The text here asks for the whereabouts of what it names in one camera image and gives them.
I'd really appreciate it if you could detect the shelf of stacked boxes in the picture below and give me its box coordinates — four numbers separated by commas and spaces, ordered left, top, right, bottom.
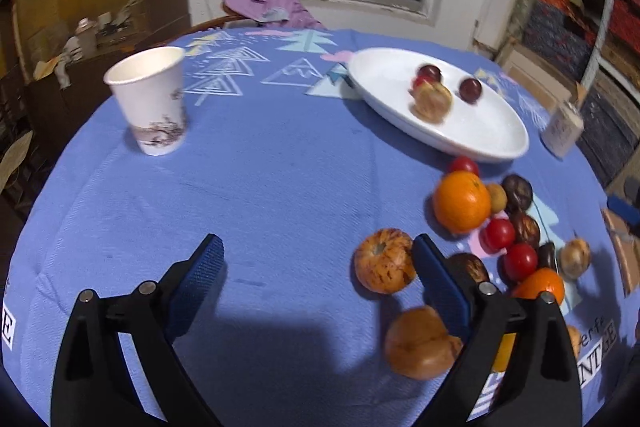
510, 0, 640, 188

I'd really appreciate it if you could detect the large orange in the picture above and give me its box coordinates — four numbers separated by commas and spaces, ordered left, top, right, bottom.
433, 170, 492, 235

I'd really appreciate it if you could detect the striped orange melon fruit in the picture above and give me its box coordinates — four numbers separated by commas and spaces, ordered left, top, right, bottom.
354, 229, 417, 295

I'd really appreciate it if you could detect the red cherry tomato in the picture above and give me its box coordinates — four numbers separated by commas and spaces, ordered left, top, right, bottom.
502, 243, 539, 283
446, 156, 480, 176
480, 218, 516, 254

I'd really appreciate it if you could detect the purple cloth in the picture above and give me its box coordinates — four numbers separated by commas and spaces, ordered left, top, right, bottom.
222, 0, 328, 30

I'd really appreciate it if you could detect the dark brown passion fruit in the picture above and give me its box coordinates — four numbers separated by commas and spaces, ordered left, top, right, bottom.
446, 252, 491, 285
536, 242, 558, 272
501, 174, 534, 214
509, 212, 542, 250

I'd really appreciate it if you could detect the white printed paper cup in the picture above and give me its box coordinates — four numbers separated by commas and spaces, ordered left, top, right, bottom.
103, 46, 189, 156

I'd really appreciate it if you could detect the wooden chair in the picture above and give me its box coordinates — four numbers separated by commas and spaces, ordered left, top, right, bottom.
155, 2, 261, 48

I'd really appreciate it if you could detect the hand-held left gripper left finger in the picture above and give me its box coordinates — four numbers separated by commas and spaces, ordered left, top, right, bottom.
50, 233, 226, 427

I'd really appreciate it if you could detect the small tan longan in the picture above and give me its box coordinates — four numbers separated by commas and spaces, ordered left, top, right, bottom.
486, 183, 508, 214

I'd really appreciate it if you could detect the tan-orange fruit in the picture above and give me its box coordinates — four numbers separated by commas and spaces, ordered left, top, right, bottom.
384, 305, 464, 380

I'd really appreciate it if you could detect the blue object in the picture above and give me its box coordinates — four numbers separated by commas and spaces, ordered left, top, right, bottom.
607, 197, 640, 228

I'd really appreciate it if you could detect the cluttered wooden sideboard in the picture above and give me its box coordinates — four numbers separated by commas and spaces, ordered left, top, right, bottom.
0, 0, 191, 188

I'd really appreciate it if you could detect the white oval plate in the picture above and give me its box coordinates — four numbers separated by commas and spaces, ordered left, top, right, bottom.
347, 48, 530, 164

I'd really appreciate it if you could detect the tan walnut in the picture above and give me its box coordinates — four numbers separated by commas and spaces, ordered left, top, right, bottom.
558, 238, 592, 280
411, 81, 453, 124

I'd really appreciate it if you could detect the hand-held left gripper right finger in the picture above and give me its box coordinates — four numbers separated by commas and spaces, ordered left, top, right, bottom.
411, 233, 583, 427

